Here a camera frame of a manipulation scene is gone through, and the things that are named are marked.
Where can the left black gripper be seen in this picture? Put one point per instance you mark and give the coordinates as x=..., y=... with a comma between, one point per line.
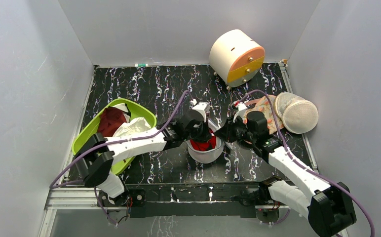
x=206, y=135

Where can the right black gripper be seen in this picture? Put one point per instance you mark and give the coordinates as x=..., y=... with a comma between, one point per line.
x=227, y=132

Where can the white mesh laundry bag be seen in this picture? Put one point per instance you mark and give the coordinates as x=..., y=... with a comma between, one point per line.
x=206, y=152

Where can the red bra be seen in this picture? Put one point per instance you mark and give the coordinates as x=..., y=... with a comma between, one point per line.
x=207, y=146

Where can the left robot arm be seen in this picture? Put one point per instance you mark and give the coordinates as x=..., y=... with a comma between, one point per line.
x=98, y=154

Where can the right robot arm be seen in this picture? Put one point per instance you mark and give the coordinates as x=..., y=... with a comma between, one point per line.
x=327, y=208

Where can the floral mesh laundry pouch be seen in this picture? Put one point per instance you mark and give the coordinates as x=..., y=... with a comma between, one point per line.
x=263, y=105

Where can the beige mesh laundry bag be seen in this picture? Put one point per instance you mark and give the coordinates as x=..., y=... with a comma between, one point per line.
x=297, y=114

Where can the white garment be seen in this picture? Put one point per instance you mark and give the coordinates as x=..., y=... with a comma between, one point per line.
x=132, y=125

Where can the green plastic basket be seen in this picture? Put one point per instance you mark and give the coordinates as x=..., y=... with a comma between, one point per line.
x=136, y=111

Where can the round white drawer cabinet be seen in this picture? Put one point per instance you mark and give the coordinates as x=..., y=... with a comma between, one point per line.
x=236, y=58

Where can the dark red garment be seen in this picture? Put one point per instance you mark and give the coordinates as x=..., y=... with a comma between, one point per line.
x=110, y=121

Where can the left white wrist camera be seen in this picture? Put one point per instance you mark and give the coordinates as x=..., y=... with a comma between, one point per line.
x=202, y=108

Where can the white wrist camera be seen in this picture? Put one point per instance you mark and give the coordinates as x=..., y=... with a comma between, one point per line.
x=240, y=109
x=202, y=108

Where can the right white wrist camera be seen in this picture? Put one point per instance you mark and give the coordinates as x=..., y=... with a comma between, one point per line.
x=240, y=109

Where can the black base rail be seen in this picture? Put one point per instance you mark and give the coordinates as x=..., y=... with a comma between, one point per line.
x=178, y=199

